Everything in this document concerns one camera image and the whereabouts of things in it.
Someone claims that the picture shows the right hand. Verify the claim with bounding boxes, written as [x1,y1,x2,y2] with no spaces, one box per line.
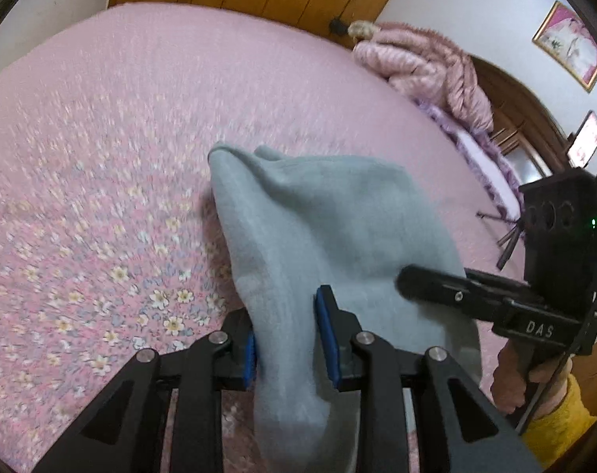
[491,341,572,420]

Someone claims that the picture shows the grey fleece pants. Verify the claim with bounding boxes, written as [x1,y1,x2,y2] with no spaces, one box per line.
[208,144,482,472]

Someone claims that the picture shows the yellow right sleeve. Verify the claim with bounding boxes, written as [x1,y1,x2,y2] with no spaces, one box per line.
[522,374,597,470]

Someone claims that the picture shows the pink quilted comforter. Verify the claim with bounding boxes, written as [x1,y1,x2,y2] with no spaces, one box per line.
[353,22,494,131]

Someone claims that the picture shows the purple ruffled pillow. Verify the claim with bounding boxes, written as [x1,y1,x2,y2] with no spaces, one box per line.
[413,98,524,221]

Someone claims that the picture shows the wooden headboard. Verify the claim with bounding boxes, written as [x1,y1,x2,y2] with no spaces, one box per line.
[471,56,570,182]

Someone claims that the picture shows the pink floral bed sheet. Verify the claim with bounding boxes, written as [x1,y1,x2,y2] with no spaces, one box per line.
[0,4,499,472]

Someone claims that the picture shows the small framed picture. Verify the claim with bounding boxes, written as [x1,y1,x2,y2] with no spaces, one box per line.
[567,110,597,168]

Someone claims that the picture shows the plush toy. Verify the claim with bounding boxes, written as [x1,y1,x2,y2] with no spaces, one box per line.
[346,20,381,44]

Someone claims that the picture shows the black tripod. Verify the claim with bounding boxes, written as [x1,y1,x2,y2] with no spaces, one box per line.
[476,211,524,270]

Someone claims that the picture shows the framed pink picture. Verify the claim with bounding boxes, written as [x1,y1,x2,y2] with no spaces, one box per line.
[532,0,597,93]

